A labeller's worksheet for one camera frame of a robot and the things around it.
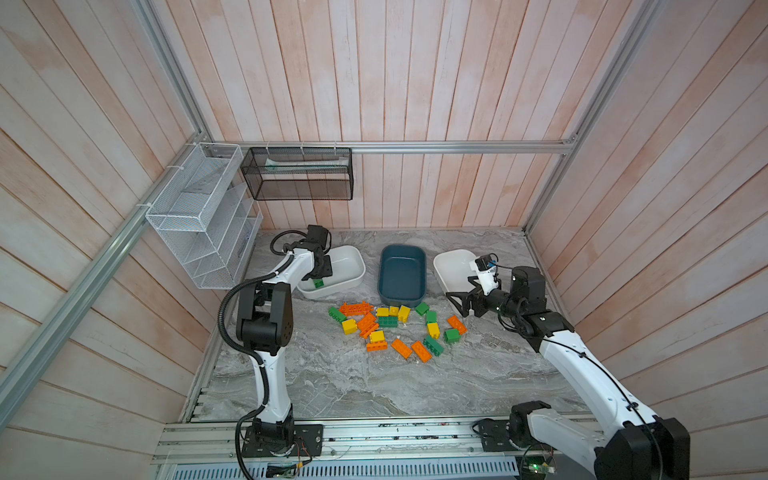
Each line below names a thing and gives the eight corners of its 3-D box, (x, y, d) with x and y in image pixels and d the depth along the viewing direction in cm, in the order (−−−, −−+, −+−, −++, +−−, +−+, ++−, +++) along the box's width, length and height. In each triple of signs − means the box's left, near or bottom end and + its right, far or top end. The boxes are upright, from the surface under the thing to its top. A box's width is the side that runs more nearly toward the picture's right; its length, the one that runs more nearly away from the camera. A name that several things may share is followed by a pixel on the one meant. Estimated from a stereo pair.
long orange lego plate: (341, 315, 97) (340, 312, 96) (341, 305, 100) (340, 302, 98) (374, 313, 98) (374, 310, 96) (374, 303, 100) (374, 300, 99)
